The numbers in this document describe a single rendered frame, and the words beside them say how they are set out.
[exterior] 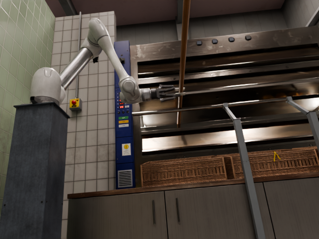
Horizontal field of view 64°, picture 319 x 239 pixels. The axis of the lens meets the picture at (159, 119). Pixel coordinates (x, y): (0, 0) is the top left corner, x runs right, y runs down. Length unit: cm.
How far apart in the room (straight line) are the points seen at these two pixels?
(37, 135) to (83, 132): 106
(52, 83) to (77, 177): 103
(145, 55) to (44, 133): 157
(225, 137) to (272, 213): 84
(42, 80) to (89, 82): 111
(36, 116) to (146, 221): 86
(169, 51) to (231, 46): 63
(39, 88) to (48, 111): 17
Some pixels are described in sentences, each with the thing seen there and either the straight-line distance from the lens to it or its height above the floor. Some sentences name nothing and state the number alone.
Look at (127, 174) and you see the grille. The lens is 219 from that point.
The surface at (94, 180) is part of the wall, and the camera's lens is 229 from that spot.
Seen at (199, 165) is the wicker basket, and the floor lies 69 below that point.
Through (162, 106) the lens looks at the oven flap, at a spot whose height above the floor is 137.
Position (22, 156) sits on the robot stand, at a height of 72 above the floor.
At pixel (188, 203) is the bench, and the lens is 162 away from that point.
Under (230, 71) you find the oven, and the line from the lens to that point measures 260.
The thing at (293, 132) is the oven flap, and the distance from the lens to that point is 248.
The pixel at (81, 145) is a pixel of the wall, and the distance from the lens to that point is 240.
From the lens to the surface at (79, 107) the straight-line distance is 248.
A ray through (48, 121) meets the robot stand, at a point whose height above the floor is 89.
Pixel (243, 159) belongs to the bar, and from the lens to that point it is 165.
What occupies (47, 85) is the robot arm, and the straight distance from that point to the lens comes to 155.
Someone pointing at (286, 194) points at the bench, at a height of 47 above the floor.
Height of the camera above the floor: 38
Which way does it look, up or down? 22 degrees up
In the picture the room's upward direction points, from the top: 5 degrees counter-clockwise
